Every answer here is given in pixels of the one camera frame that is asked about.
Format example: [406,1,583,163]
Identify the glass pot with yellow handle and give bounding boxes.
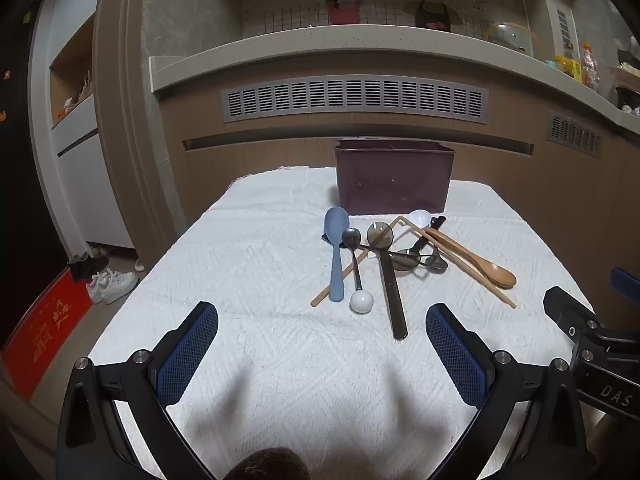
[484,21,538,56]

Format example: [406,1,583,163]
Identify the translucent spoon black handle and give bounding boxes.
[389,215,447,272]

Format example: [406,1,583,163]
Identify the white shelf cabinet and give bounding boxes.
[30,0,136,251]

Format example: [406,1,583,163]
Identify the wooden spoon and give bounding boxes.
[422,226,517,290]

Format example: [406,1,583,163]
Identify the blue plastic rice spoon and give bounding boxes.
[323,206,350,304]

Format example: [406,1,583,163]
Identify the orange capped bottle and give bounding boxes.
[580,42,600,91]

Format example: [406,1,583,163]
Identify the dark translucent spoon long handle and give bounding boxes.
[366,221,409,341]

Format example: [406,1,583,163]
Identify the beige woven basket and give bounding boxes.
[609,35,640,116]

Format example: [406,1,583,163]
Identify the white slatted wall panel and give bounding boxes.
[547,0,576,61]

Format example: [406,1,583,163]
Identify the white sneaker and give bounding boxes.
[86,272,113,303]
[100,269,140,305]

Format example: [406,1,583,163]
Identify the metal spoon with white knob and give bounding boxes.
[341,227,375,315]

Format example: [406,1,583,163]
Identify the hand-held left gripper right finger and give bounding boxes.
[425,302,587,480]

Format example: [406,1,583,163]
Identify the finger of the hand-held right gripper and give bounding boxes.
[611,267,640,292]
[543,286,602,342]

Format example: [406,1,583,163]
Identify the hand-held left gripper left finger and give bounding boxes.
[56,301,219,480]

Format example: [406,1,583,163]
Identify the wooden chopstick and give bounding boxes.
[310,215,403,308]
[397,215,517,309]

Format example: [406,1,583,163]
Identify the purple plastic bin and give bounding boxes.
[334,139,455,215]

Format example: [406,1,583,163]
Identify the metal spoon smiley handle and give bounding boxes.
[357,242,449,274]

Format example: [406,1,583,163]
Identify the wooden cabinet front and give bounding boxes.
[157,80,640,311]

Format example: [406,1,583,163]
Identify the speckled stone counter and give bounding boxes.
[149,24,640,133]

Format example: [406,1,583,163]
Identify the small grey vent grille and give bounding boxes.
[546,110,604,158]

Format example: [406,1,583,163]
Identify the dark shoes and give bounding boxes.
[67,252,110,283]

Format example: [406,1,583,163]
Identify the red doormat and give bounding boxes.
[0,266,93,403]

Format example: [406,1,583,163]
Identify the large grey vent grille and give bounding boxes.
[221,75,490,124]

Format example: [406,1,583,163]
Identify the white textured towel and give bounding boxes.
[90,165,596,480]

